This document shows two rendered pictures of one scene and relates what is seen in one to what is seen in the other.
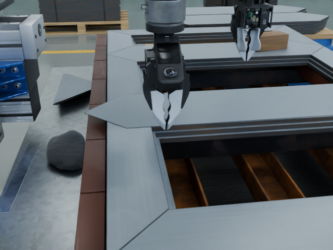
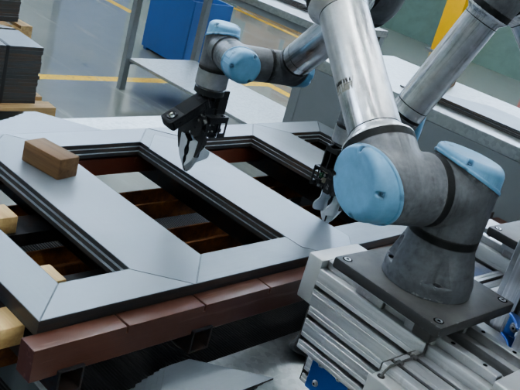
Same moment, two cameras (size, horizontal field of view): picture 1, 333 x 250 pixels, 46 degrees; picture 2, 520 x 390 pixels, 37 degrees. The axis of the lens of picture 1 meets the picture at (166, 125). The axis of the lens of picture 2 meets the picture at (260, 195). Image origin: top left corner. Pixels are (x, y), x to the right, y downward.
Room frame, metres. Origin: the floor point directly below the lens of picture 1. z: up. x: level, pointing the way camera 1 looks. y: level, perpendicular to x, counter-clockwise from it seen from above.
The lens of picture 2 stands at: (2.07, 1.19, 1.56)
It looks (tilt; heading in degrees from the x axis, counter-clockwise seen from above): 21 degrees down; 227
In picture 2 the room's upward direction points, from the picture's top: 16 degrees clockwise
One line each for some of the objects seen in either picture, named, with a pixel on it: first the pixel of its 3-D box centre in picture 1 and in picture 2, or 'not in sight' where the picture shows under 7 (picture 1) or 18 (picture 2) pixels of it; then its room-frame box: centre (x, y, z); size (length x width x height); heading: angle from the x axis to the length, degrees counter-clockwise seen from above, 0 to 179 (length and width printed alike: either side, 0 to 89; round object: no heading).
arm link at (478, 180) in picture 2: not in sight; (456, 189); (1.05, 0.54, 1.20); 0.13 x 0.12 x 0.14; 167
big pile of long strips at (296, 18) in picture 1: (239, 20); not in sight; (1.88, -0.35, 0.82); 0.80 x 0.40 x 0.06; 98
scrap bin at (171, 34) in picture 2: not in sight; (186, 27); (-1.78, -4.37, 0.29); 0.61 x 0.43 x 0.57; 94
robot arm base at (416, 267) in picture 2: not in sight; (435, 254); (1.04, 0.54, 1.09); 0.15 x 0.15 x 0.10
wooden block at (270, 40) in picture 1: (267, 40); (50, 158); (1.30, -0.34, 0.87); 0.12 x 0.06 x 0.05; 109
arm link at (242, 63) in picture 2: not in sight; (243, 62); (1.01, -0.11, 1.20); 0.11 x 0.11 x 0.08; 77
